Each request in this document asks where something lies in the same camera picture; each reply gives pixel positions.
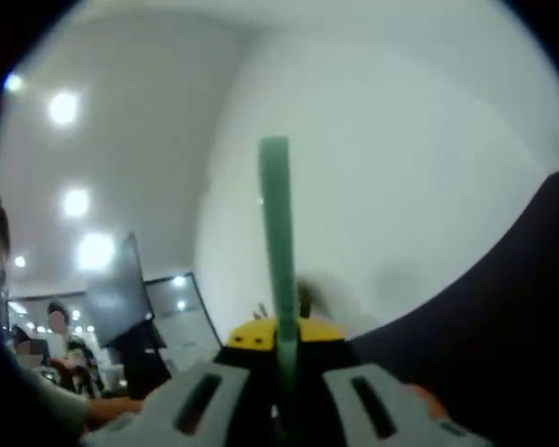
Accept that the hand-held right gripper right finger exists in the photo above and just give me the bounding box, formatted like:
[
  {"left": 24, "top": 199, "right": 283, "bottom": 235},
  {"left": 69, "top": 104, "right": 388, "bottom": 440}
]
[{"left": 296, "top": 318, "right": 494, "bottom": 447}]

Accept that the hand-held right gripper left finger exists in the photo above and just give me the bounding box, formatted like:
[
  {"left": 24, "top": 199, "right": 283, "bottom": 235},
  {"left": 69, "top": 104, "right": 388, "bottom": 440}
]
[{"left": 81, "top": 318, "right": 280, "bottom": 447}]

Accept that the green broom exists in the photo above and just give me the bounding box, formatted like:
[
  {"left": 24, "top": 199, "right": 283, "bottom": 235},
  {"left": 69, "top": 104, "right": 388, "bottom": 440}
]
[{"left": 257, "top": 135, "right": 305, "bottom": 447}]

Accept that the framed glass panel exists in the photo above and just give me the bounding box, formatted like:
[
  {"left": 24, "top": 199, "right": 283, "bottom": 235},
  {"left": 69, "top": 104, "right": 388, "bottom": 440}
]
[{"left": 143, "top": 272, "right": 224, "bottom": 374}]

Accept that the dark monitor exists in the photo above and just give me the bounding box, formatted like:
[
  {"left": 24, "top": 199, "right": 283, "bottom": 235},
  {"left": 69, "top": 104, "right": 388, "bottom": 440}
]
[{"left": 85, "top": 231, "right": 156, "bottom": 351}]

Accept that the person's right hand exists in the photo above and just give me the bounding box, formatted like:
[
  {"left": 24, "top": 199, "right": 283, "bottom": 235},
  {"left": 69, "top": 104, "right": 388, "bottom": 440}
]
[{"left": 403, "top": 383, "right": 451, "bottom": 421}]

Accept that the black monitor stand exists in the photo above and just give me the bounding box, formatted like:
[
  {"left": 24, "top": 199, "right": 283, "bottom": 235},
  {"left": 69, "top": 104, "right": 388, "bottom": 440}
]
[{"left": 119, "top": 319, "right": 173, "bottom": 402}]

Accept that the black tabletop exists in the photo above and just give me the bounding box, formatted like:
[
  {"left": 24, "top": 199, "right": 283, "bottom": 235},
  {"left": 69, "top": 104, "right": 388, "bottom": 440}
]
[{"left": 348, "top": 165, "right": 559, "bottom": 447}]

